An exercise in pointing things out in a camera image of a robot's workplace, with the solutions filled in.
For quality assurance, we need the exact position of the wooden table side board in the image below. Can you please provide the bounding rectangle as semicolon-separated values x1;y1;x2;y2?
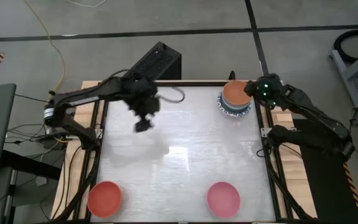
259;80;319;219
50;80;105;220

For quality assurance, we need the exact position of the orange bowl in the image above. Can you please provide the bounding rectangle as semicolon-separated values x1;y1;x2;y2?
223;80;252;106

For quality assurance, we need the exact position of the black hose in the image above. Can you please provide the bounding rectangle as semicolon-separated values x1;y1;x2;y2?
334;29;358;65

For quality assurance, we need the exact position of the teal bowl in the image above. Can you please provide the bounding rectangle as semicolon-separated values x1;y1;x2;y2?
221;101;252;114

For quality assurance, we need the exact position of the red bowl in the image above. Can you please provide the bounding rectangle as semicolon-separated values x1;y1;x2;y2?
87;180;123;218

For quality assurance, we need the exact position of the yellow cable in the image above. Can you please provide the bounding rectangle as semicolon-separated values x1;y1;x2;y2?
23;0;67;94

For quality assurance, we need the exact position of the grey metal frame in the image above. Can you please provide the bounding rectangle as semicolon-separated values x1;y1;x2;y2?
329;43;358;110

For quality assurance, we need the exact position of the pink bowl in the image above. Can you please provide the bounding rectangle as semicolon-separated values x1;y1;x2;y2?
206;182;241;219

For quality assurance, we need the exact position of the black computer tower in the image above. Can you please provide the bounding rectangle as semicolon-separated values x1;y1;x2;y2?
124;41;182;82

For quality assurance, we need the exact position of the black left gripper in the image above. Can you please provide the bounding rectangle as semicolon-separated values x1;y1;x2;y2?
125;78;162;134

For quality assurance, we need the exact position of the black aluminium table frame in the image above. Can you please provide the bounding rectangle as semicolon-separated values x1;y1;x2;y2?
54;80;316;224

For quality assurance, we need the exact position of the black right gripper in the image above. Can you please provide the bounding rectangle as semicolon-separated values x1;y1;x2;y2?
244;73;281;107

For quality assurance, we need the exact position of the blue patterned paper bowl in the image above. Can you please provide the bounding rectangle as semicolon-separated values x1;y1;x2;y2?
217;90;253;119

